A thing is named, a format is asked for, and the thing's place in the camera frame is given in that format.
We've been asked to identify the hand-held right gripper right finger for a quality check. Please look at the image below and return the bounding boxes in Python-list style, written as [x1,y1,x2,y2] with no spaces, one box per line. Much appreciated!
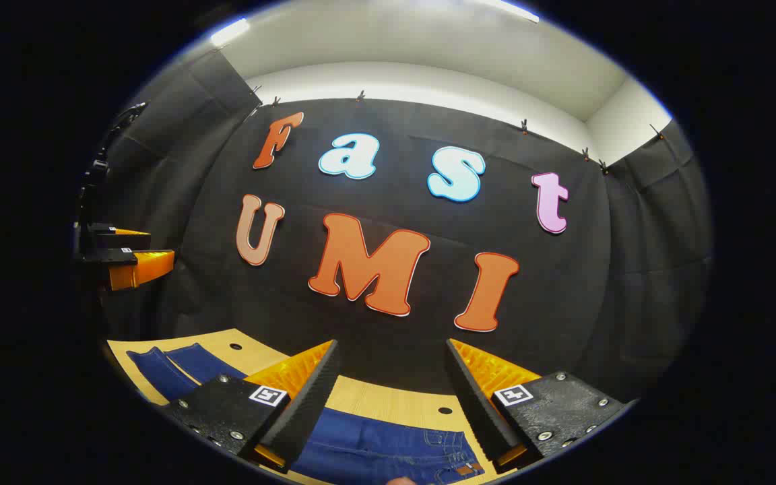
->
[445,338,637,474]

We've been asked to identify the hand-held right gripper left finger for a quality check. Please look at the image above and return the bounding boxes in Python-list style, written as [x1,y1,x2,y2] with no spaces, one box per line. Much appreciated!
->
[161,339,342,474]

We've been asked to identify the blue jeans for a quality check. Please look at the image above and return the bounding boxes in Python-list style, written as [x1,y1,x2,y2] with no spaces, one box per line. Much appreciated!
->
[125,344,486,485]

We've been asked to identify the ceiling light strip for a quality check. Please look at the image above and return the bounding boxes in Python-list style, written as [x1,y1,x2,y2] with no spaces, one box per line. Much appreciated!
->
[209,18,252,48]
[476,0,541,24]

